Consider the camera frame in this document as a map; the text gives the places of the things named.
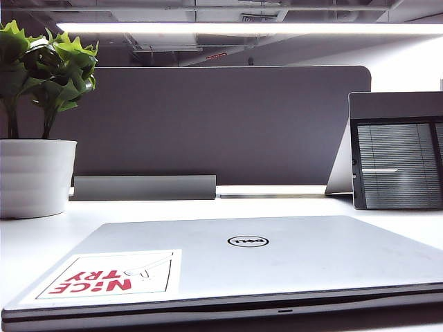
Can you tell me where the ceiling air vent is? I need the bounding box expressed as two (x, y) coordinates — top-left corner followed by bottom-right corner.
(240, 12), (280, 22)

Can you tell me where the artificial plant in white pot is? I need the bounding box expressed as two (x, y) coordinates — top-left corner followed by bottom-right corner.
(0, 19), (100, 220)

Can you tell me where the white nice try sticker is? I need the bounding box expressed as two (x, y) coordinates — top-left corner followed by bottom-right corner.
(19, 248), (183, 306)

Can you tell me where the grey monitor stand flap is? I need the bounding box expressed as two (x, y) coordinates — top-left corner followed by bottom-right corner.
(325, 121), (354, 196)

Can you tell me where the black portable monitor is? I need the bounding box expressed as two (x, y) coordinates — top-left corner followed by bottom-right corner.
(348, 91), (443, 210)

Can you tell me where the dark grey desk divider panel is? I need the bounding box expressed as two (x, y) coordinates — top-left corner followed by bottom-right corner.
(0, 65), (372, 187)

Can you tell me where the metal desk cable slot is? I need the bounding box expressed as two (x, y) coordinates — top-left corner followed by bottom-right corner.
(219, 193), (326, 199)

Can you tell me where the grey desk cable flap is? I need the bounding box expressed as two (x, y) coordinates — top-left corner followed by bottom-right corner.
(73, 174), (217, 201)

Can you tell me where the long ceiling light strip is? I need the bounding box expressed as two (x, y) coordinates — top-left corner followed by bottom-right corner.
(56, 21), (443, 35)

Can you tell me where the silver Dell laptop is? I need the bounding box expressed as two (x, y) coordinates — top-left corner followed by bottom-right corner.
(0, 214), (443, 325)

